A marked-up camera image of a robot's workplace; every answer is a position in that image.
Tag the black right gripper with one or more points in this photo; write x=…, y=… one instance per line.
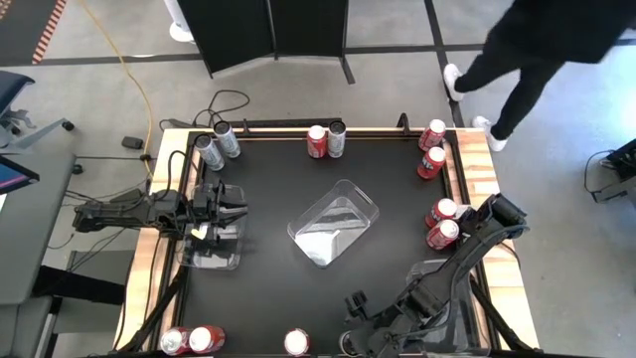
x=380, y=340

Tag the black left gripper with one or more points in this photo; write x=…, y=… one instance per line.
x=206, y=209

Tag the white Celsius energy drink can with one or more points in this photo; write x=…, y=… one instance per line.
x=211, y=156
x=336, y=144
x=228, y=144
x=349, y=343

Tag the clear plastic storage bin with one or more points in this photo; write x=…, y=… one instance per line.
x=213, y=258
x=348, y=199
x=464, y=318

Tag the red Fanta soda can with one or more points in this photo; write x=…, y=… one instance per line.
x=428, y=166
x=437, y=214

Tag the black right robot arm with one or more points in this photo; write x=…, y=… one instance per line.
x=442, y=283

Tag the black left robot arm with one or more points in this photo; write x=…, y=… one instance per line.
x=129, y=211

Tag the black flat bar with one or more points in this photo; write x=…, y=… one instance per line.
x=283, y=122

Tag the small black power adapter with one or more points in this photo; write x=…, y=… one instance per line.
x=132, y=142

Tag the black folding divider screen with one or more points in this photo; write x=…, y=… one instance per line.
x=228, y=30

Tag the white stand base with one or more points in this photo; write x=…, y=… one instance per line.
x=180, y=32

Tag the grey desk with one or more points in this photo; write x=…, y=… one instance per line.
x=30, y=238

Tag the computer screen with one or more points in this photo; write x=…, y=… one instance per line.
x=12, y=176

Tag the blue grey office chair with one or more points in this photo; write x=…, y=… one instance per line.
x=12, y=89

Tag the black hazard-striped floor mat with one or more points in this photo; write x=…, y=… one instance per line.
x=20, y=25

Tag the black equipment box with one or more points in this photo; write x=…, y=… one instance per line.
x=623, y=164

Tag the person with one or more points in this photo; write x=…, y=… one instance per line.
x=546, y=30

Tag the black triangular rail bracket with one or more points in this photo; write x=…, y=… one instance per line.
x=403, y=126
x=245, y=125

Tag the black diagonal frame strut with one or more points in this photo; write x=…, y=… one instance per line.
x=159, y=308
x=497, y=318

